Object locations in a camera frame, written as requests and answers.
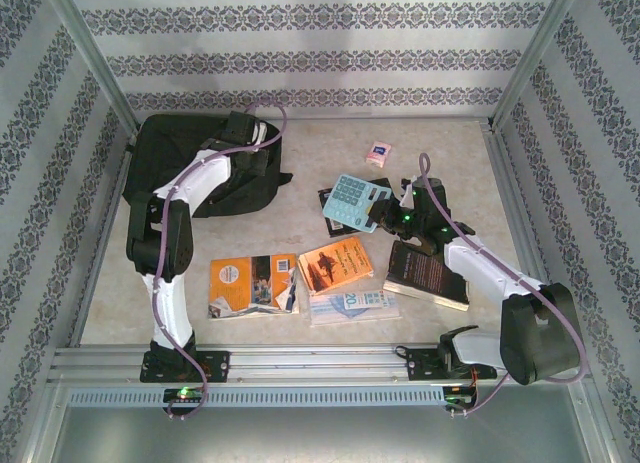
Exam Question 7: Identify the thin aluminium frame bar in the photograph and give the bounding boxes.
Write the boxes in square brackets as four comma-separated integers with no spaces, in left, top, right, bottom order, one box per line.
[133,115,496,129]

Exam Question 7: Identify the pink tissue pack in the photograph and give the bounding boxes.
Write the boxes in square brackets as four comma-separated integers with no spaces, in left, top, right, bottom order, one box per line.
[366,141,392,165]

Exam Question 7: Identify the slotted grey cable duct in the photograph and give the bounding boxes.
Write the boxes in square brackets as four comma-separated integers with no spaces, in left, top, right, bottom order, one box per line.
[64,385,449,409]

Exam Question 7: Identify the aluminium side frame bar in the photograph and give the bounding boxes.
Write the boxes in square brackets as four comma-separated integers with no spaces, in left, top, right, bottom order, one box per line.
[479,121,556,294]
[69,127,139,349]

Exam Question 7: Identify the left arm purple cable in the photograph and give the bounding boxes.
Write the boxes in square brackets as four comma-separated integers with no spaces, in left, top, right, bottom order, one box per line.
[152,101,289,424]

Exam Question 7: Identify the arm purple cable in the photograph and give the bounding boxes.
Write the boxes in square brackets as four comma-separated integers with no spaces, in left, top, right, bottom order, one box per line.
[417,152,590,418]
[152,101,289,424]

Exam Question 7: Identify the black book with barcode stickers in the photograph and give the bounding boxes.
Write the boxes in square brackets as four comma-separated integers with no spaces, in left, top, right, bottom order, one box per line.
[318,177,397,240]

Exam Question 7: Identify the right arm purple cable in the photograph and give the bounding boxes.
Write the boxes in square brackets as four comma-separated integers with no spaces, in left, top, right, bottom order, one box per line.
[417,152,590,418]

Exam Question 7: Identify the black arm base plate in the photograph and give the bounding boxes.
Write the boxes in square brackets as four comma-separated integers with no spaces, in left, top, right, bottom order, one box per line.
[139,350,231,384]
[405,347,499,383]

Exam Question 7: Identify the teal calculator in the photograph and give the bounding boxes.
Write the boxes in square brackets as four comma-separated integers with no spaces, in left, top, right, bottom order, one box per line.
[321,174,394,234]

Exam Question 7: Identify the orange novel book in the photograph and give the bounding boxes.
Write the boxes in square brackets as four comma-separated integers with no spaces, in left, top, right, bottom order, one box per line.
[297,236,375,297]

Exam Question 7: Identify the aluminium mounting rail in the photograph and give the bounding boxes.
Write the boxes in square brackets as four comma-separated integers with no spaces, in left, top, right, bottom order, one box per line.
[48,343,584,385]

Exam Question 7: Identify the black paperback book cream pages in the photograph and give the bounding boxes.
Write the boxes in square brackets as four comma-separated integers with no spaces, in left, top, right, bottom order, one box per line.
[383,240,471,313]

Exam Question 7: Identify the blue white mask packet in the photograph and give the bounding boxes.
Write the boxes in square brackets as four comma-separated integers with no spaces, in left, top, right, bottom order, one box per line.
[307,288,403,328]

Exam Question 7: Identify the controller board with green light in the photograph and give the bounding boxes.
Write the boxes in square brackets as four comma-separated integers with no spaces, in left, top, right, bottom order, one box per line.
[443,382,479,409]
[163,386,206,403]

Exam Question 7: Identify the grey metal shelf panel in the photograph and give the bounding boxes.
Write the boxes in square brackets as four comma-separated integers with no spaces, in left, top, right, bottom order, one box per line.
[49,405,596,463]

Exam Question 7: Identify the aluminium corner post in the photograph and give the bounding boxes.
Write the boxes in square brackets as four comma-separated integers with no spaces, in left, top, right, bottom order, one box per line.
[47,0,142,133]
[492,0,586,133]

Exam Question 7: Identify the black fabric backpack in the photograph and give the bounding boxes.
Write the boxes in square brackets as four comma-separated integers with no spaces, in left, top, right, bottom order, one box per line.
[121,113,295,219]

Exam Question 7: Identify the orange and white torn booklet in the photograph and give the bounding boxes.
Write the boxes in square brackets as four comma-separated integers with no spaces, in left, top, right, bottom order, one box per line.
[207,254,300,320]

